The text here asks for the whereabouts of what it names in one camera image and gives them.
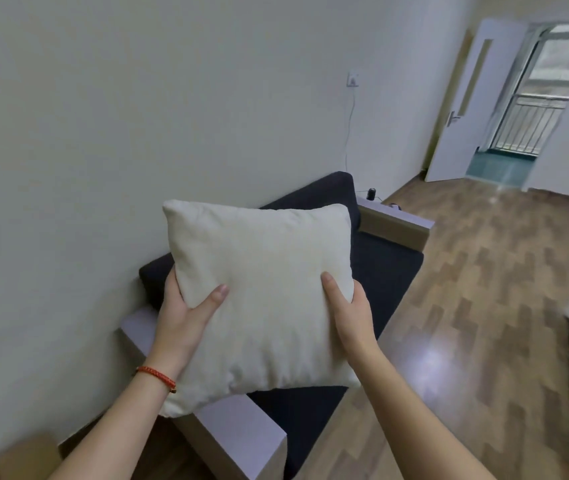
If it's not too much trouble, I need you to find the white door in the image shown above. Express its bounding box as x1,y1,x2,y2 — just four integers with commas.
424,18,530,183

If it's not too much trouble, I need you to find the person's left forearm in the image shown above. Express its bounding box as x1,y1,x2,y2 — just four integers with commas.
48,359,183,480

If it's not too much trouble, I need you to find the cream square cushion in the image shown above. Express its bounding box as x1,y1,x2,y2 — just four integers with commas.
157,200,362,419

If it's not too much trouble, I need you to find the dark sofa with wooden armrests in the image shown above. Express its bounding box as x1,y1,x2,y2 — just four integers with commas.
118,171,436,480

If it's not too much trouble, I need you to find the metal balcony railing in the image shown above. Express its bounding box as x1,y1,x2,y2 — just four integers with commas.
489,94,569,156

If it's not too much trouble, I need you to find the person's right forearm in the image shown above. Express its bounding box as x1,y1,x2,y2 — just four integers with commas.
348,345,497,480

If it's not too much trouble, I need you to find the person's right hand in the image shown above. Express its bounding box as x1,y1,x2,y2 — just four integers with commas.
320,272,381,368

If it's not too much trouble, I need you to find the white power cable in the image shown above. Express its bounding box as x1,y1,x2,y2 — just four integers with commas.
343,87,385,203

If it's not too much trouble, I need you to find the red braided bracelet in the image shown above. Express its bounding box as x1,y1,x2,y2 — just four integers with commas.
135,366,178,394

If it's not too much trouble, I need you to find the person's left hand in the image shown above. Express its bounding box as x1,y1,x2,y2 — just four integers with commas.
145,267,230,378

